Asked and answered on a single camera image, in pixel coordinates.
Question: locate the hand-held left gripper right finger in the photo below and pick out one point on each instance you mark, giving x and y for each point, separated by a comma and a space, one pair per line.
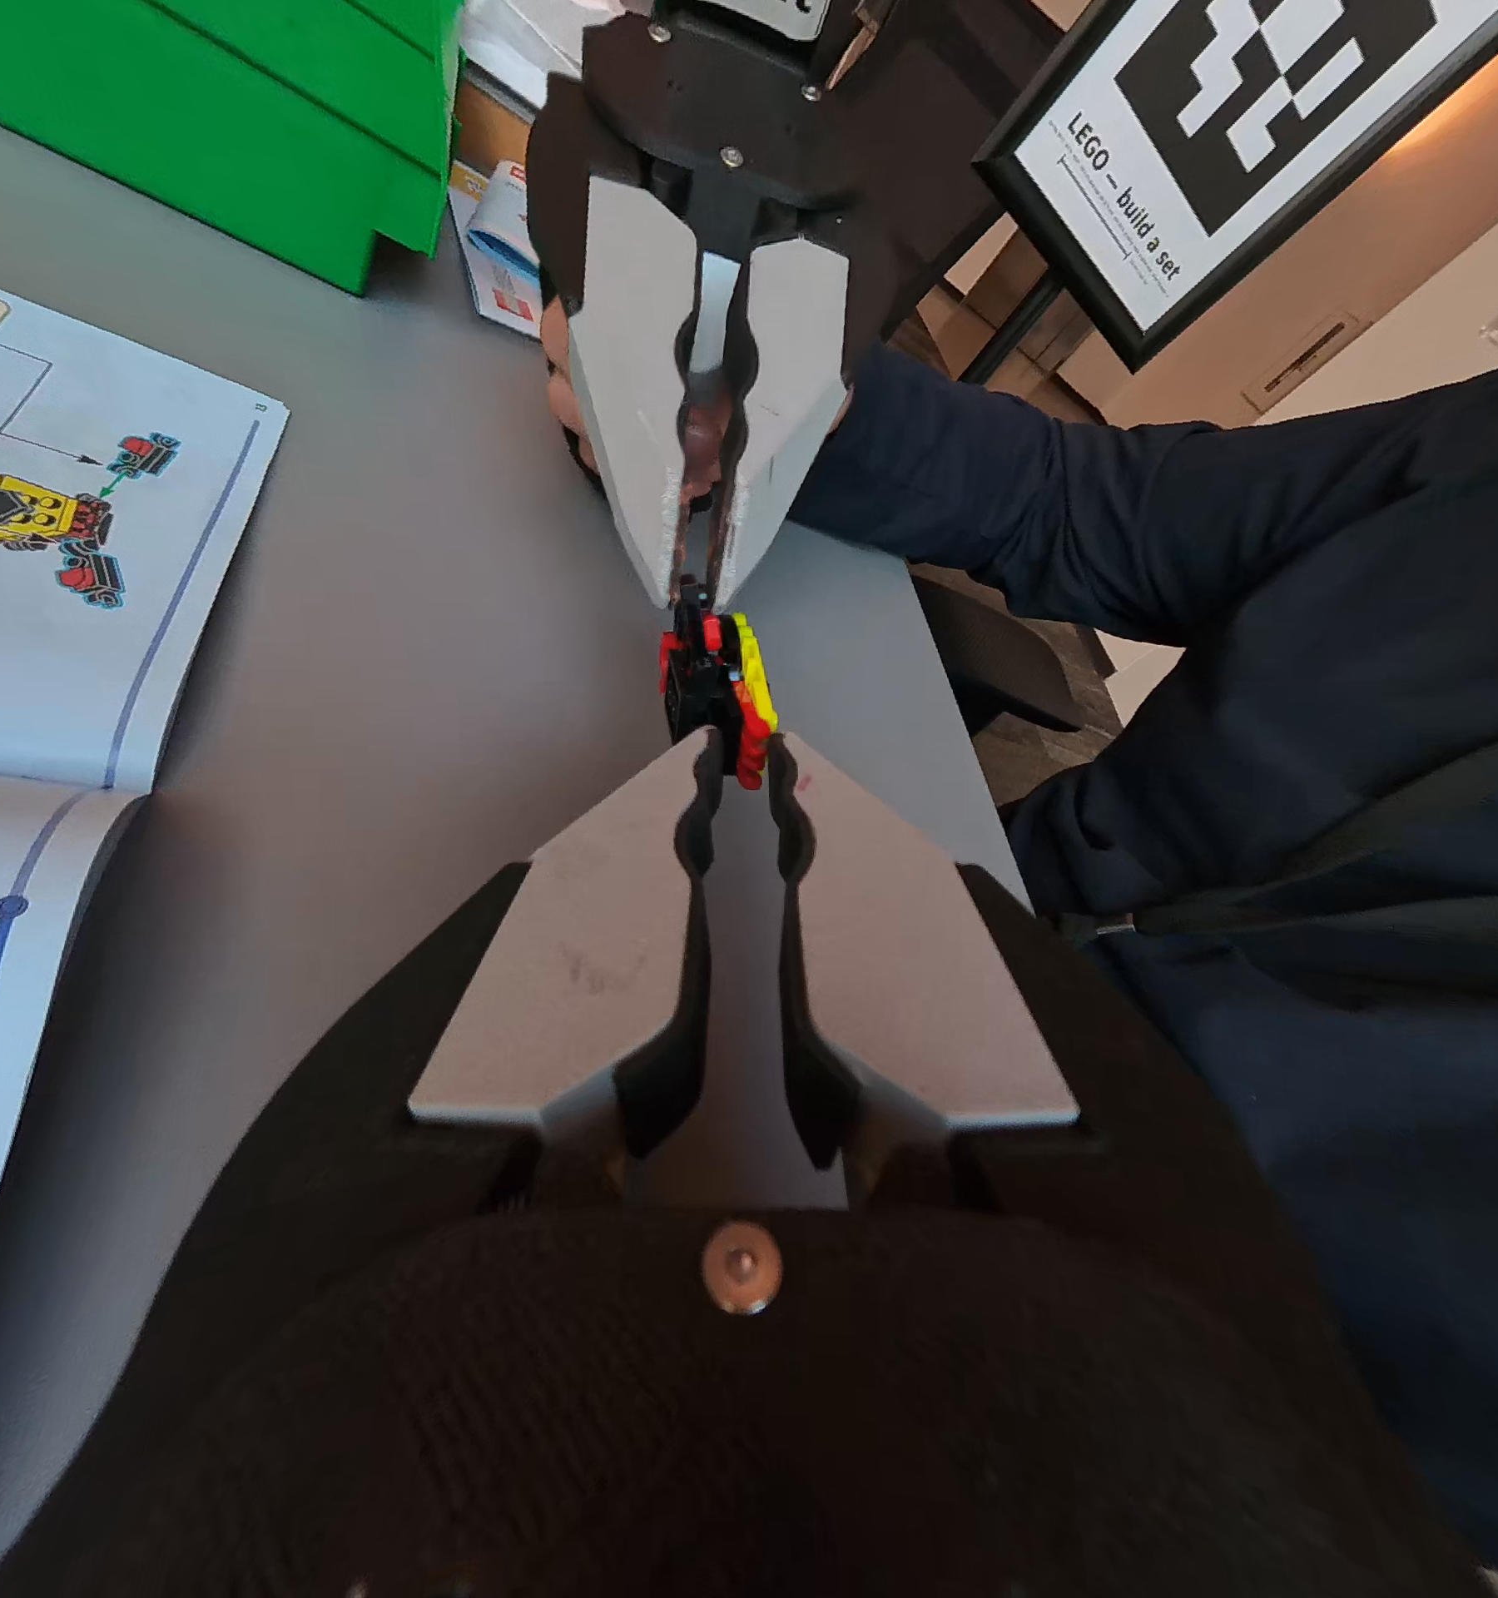
924, 975

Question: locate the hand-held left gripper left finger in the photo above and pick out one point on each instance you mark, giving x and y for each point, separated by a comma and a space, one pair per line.
575, 950

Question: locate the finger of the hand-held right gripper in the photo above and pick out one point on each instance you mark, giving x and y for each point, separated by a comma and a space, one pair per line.
793, 362
631, 376

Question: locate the red yellow black lego model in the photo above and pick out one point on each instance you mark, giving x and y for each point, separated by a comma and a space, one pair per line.
711, 687

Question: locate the person's right forearm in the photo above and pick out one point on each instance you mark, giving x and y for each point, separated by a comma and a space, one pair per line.
1011, 500

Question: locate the lego instruction booklet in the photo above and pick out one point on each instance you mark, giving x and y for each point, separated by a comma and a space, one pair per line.
62, 650

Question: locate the person's right hand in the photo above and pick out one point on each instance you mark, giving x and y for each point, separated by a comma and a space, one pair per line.
566, 387

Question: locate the small folded leaflet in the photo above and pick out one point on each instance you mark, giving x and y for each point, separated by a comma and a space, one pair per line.
500, 251

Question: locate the white paper bag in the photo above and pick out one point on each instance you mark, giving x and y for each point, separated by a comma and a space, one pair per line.
518, 44

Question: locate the brown cardboard box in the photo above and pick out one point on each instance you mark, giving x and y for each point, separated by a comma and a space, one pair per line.
486, 126

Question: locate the black office chair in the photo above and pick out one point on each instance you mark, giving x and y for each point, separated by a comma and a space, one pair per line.
1011, 650

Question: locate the framed black white sign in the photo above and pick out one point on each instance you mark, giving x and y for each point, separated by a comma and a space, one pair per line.
1149, 212

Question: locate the green plastic bin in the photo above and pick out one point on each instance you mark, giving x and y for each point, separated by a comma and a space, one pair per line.
225, 113

